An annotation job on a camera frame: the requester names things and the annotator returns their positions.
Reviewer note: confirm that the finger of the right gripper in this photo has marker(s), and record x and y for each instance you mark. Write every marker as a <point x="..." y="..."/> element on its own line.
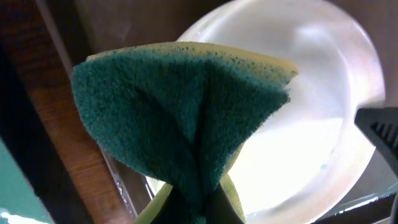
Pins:
<point x="379" y="125"/>

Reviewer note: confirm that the white plate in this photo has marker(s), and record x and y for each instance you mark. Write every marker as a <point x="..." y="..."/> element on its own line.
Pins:
<point x="306" y="157"/>

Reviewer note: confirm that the green yellow sponge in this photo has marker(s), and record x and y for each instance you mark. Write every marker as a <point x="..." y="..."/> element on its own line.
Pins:
<point x="180" y="112"/>

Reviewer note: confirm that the green plastic tray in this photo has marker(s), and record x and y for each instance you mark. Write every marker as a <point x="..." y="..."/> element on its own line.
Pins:
<point x="19" y="204"/>

